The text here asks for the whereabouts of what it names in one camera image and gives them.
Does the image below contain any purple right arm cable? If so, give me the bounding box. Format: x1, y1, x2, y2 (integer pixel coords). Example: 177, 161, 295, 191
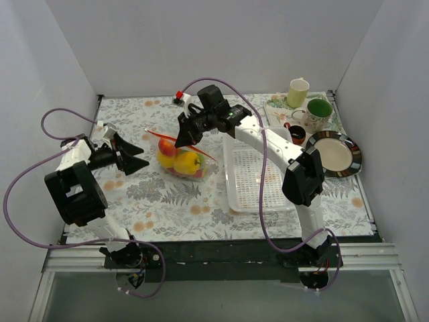
180, 78, 343, 292

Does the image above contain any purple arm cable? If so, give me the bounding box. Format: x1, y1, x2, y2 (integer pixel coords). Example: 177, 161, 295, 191
180, 78, 343, 292
3, 107, 167, 299

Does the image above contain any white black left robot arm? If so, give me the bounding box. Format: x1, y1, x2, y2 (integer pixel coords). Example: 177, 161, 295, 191
44, 131, 149, 268

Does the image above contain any floral rectangular tray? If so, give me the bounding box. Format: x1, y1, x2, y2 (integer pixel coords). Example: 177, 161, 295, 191
264, 92, 345, 133

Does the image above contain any red fake apple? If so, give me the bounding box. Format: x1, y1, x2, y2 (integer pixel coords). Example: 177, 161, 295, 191
158, 138, 177, 157

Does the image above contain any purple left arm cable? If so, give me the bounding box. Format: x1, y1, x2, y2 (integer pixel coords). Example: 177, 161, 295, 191
3, 107, 167, 299

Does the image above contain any grey aluminium frame rail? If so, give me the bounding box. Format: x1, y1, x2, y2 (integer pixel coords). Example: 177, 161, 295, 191
28, 90, 420, 322

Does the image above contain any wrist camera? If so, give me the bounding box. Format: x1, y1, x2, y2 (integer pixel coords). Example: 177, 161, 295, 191
97, 121, 117, 144
172, 91, 192, 117

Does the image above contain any yellow fake bell pepper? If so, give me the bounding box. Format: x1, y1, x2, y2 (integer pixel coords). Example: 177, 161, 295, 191
174, 152, 200, 174

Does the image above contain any small red black bowl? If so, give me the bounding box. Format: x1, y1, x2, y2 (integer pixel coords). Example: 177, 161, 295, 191
284, 122, 306, 146

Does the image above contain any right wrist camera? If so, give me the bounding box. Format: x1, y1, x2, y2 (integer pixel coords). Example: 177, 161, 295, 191
172, 91, 192, 117

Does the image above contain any dark rimmed ceramic plate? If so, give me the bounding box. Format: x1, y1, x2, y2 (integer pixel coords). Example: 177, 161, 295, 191
306, 130, 363, 178

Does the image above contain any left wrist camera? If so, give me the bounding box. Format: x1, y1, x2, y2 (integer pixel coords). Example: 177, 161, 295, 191
97, 121, 117, 144

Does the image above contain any floral mug green inside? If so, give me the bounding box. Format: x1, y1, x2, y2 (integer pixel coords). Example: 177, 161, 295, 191
291, 99, 333, 133

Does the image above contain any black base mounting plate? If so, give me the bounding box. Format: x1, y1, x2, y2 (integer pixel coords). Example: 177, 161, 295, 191
103, 236, 345, 284

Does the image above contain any floral table mat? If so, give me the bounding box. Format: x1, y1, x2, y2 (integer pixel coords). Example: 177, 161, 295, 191
95, 97, 374, 242

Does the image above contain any clear zip top bag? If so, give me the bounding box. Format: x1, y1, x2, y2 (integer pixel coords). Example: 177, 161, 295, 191
145, 129, 217, 180

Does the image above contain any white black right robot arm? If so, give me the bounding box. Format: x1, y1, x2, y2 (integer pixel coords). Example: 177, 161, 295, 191
172, 85, 335, 267

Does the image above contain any white plastic basket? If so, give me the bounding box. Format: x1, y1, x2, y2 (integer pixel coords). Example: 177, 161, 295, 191
223, 134, 294, 213

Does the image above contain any pale green mug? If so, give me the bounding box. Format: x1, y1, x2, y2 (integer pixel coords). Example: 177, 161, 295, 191
287, 77, 310, 109

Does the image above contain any red fake chili pepper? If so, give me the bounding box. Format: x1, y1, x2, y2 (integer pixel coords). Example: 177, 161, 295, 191
166, 168, 207, 179

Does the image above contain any yellow fake lemon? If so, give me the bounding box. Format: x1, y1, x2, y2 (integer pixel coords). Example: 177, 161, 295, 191
156, 151, 175, 169

